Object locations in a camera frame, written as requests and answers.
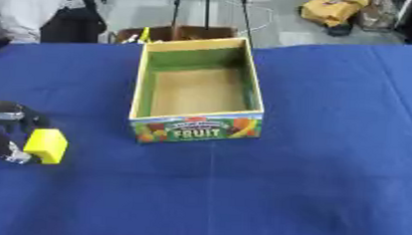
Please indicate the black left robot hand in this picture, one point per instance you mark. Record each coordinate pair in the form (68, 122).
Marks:
(6, 114)

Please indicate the yellow block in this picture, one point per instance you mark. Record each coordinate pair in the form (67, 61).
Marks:
(47, 144)

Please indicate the brown cardboard box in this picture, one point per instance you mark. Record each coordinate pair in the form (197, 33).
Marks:
(178, 33)

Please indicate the open cardboard box green inside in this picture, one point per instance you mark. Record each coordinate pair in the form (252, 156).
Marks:
(197, 90)

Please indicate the person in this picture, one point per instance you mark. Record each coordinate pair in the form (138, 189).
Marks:
(28, 8)

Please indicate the black tripod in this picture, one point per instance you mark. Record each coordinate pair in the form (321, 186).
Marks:
(207, 10)

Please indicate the yellow bag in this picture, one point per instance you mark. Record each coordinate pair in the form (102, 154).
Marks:
(333, 10)

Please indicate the clear plastic bag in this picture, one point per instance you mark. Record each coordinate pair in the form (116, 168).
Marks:
(380, 14)

